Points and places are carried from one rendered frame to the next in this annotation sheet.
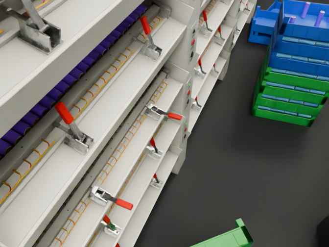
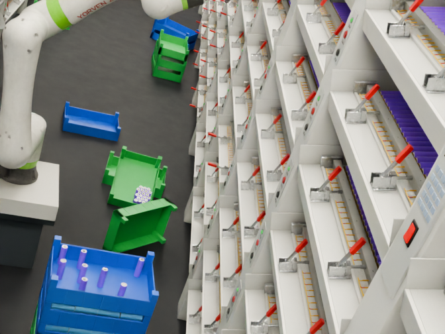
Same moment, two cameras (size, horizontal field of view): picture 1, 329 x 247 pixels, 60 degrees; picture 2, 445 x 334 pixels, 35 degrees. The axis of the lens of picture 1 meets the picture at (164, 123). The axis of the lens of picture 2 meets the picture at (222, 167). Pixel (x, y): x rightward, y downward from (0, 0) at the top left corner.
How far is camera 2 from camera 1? 2.97 m
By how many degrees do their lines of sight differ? 98
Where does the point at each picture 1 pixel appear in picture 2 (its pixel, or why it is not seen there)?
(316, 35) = (105, 259)
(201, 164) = (157, 313)
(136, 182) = (212, 199)
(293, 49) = not seen: hidden behind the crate
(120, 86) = (242, 117)
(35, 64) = (250, 57)
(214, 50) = (210, 317)
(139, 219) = (196, 231)
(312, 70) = not seen: hidden behind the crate
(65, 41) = (250, 61)
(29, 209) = (238, 91)
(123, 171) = (222, 151)
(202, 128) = not seen: outside the picture
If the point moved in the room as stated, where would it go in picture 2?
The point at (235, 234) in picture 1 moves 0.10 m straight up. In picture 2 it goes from (126, 213) to (133, 193)
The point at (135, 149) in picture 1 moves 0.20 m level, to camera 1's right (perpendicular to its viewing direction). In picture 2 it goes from (223, 158) to (179, 156)
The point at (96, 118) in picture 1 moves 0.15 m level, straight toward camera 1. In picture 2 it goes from (241, 108) to (216, 90)
